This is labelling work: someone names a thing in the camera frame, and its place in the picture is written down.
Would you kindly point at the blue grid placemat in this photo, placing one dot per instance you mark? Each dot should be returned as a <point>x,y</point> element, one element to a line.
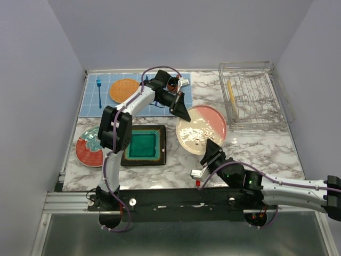
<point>90,102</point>

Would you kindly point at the yellow rimmed plate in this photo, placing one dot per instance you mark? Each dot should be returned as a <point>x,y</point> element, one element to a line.
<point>232,99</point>

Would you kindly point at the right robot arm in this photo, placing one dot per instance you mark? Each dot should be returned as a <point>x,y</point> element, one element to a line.
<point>259,188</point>

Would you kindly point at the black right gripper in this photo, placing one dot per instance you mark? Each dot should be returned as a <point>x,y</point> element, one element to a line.
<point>212,150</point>

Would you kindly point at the teal and red plate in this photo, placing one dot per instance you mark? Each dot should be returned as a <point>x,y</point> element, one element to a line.
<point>88,148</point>

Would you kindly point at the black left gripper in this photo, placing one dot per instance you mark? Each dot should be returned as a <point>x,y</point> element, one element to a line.
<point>179,109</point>

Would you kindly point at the woven wicker coaster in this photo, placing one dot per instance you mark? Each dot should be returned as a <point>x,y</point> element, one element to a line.
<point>122,89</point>

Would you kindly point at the brown rimmed plate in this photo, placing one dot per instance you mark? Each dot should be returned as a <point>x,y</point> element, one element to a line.
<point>206,123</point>

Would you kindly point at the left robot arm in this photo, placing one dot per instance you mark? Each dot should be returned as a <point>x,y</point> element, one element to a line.
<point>115,129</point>

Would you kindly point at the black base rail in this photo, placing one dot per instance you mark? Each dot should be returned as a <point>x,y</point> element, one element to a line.
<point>177,205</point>

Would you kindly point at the blue fork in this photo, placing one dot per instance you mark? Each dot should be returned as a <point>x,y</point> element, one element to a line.
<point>99,83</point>

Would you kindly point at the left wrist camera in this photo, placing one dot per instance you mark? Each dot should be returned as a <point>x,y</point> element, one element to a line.
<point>183,82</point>

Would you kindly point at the aluminium frame extrusion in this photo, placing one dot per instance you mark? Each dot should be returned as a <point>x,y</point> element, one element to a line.
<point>65,203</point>

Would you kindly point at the brown ceramic mug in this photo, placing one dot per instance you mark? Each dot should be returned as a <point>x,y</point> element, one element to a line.
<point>172,85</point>

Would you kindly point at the wire dish rack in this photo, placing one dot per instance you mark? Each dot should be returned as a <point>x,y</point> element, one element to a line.
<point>257,92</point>

